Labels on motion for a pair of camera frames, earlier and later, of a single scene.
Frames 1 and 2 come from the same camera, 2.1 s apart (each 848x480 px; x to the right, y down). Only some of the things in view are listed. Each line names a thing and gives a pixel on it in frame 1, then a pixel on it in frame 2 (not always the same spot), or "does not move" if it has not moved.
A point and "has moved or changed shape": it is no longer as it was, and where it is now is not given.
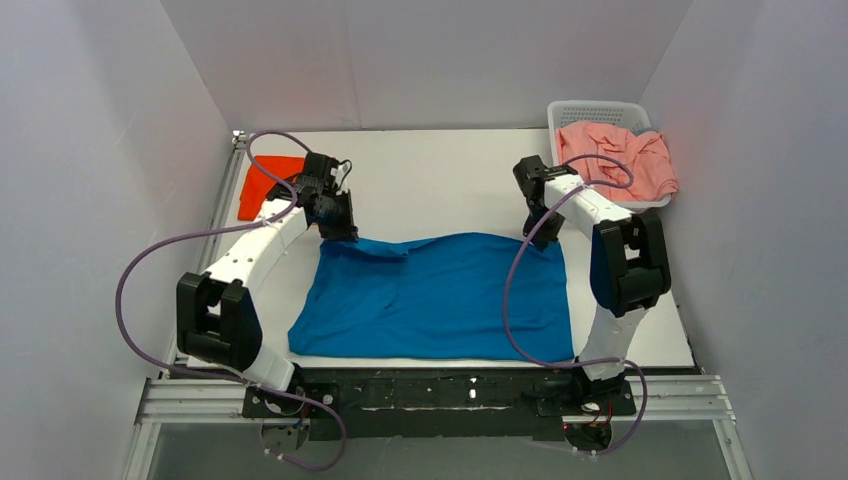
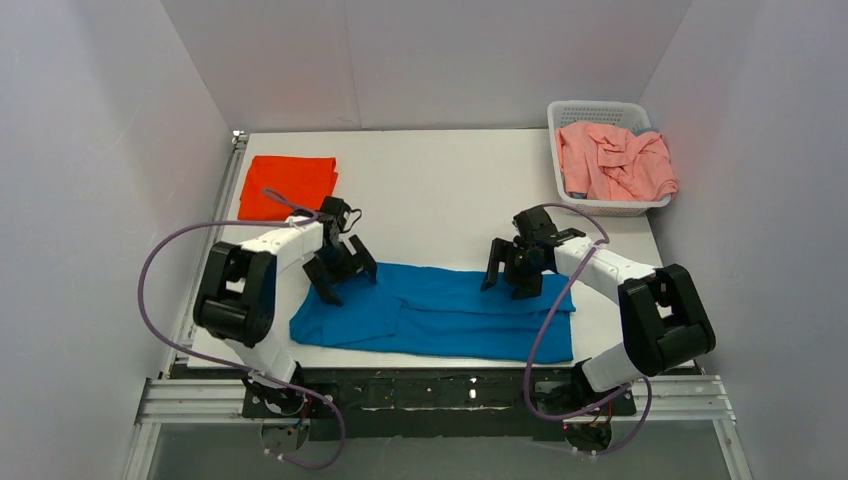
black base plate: x=434 y=403 does not move
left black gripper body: x=337 y=221 -> x=341 y=266
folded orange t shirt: x=258 y=183 does not move
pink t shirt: x=646 y=154 does not move
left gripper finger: x=336 y=231 -> x=322 y=282
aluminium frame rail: x=662 y=398 does not move
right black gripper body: x=542 y=229 -> x=516 y=264
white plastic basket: x=637 y=114 does not move
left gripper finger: x=347 y=201 -> x=364 y=257
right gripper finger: x=530 y=223 -> x=501 y=250
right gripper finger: x=548 y=232 -> x=527 y=285
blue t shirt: x=462 y=296 has moved or changed shape
